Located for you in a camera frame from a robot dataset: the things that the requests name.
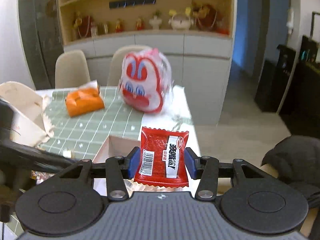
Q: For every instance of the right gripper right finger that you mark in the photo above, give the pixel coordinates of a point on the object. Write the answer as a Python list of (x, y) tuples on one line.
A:
[(247, 197)]

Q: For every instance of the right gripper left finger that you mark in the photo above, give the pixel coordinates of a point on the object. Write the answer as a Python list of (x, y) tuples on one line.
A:
[(76, 198)]

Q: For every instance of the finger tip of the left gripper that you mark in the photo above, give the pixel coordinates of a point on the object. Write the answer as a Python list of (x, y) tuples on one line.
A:
[(26, 157)]

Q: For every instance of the red square snack packet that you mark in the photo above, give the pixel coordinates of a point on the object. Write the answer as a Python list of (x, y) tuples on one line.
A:
[(162, 158)]

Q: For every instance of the cream cartoon canvas bag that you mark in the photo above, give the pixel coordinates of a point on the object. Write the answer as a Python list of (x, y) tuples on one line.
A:
[(30, 125)]

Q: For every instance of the black clothed person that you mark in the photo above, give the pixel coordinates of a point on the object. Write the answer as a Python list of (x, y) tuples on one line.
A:
[(296, 159)]

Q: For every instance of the green grid tablecloth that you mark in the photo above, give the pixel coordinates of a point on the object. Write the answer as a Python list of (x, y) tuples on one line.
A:
[(84, 135)]

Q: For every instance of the pink cardboard box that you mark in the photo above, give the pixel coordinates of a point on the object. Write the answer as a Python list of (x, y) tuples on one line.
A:
[(114, 146)]

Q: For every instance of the orange tissue box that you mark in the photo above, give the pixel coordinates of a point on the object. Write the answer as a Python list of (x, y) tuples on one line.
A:
[(83, 101)]

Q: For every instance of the beige chair left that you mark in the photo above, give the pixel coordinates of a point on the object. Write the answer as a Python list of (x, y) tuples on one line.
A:
[(71, 70)]

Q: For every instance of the beige chair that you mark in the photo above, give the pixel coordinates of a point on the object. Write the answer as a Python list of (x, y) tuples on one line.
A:
[(116, 62), (71, 70)]

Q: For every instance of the beige chair right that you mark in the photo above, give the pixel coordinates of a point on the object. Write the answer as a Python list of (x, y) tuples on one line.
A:
[(116, 62)]

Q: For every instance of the rabbit face snack bag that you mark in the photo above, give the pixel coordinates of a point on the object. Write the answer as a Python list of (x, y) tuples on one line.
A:
[(146, 79)]

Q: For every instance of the wooden display shelf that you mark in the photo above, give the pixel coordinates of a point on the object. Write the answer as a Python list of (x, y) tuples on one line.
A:
[(127, 16)]

